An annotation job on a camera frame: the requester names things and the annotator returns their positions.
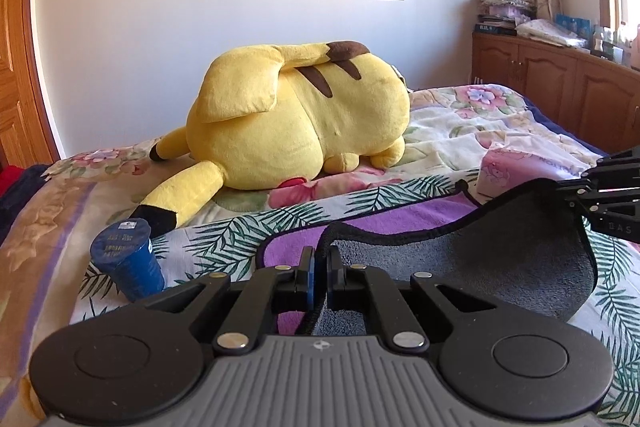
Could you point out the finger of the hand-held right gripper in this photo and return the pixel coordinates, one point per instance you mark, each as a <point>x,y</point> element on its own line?
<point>617,164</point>
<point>585,192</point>

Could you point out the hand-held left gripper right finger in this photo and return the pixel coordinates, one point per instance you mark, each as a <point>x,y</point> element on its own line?
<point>334,282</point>

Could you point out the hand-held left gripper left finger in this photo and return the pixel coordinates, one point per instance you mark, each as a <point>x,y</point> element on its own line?
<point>310,279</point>

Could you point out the purple and grey towel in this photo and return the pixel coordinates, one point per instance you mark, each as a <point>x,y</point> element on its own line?
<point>500,252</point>

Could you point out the dark blue bed sheet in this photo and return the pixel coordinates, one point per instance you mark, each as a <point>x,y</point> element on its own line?
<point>570,127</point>

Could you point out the pink tissue pack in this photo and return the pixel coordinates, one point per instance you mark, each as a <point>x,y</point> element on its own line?
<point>505,169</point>

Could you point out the palm leaf printed cloth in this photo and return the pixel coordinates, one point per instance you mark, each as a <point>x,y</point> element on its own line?
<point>235,232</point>

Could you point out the wooden cabinet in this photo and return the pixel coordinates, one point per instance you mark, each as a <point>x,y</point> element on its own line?
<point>545,72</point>

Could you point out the group of small bottles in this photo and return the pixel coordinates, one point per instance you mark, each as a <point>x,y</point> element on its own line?
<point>612,44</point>

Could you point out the blue box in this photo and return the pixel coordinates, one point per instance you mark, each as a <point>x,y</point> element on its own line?
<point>572,25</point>

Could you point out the white plastic bag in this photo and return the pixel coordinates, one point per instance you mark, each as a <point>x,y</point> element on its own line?
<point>550,33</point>

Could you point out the floral blanket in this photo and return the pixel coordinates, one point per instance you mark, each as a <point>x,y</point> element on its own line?
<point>450,127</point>

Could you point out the yellow plush toy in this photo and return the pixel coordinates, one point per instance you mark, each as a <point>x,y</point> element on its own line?
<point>300,117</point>

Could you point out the blue cylindrical container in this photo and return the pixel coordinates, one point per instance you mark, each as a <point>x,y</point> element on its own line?
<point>129,259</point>

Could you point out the stack of books and papers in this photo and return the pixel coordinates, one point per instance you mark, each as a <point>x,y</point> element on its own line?
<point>502,14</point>

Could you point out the dark blue cloth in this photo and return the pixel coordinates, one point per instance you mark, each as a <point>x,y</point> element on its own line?
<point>22,202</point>

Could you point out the red cloth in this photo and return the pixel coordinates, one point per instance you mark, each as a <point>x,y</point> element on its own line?
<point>7,179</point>

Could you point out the wooden door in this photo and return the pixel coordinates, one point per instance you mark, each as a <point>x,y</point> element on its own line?
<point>17,57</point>

